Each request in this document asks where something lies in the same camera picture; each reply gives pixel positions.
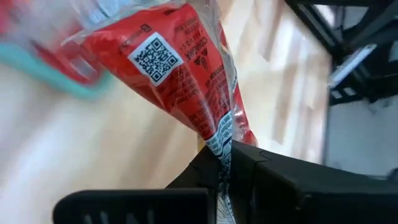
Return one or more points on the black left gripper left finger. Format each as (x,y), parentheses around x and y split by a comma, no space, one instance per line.
(149,207)

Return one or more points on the black metal table frame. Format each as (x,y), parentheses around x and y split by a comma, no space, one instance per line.
(367,62)

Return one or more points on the teal plastic basket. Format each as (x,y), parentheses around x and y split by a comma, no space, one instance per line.
(46,76)

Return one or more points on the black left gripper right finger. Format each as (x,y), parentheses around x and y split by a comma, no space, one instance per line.
(311,196)

